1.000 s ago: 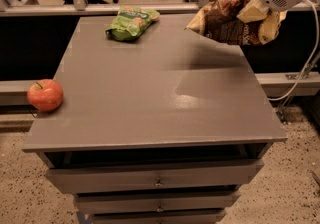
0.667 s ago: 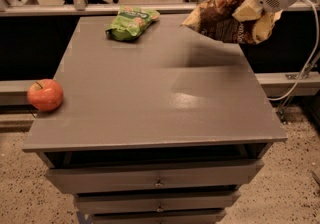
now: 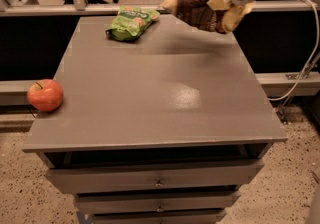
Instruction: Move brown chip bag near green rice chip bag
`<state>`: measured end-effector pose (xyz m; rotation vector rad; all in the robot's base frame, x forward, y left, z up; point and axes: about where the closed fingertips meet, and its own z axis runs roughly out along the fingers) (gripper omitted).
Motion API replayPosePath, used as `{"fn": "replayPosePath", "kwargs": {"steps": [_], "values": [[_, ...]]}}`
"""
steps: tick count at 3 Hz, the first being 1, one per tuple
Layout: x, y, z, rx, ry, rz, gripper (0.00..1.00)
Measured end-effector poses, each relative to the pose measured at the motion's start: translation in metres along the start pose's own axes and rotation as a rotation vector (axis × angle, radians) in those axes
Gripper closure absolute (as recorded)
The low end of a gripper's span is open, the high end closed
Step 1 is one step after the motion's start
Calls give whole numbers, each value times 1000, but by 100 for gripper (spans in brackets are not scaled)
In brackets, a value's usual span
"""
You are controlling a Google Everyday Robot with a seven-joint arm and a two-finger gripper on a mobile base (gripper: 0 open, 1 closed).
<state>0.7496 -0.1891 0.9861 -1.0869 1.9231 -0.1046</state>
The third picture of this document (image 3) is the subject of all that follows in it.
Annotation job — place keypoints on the red apple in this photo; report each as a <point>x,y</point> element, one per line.
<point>45,95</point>

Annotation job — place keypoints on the grey drawer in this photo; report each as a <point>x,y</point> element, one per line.
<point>157,202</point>
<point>174,217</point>
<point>149,177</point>

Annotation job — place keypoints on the green rice chip bag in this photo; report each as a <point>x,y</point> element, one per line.
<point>131,22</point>

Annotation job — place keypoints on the bottom grey drawer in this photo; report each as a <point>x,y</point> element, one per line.
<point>174,217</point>

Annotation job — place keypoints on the middle grey drawer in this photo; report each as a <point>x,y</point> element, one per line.
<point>157,202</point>

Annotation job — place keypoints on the brown chip bag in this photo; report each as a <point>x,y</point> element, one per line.
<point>195,13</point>

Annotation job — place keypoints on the grey drawer cabinet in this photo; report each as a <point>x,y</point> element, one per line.
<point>176,95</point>

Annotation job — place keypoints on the top grey drawer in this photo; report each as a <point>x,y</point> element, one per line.
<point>149,177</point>

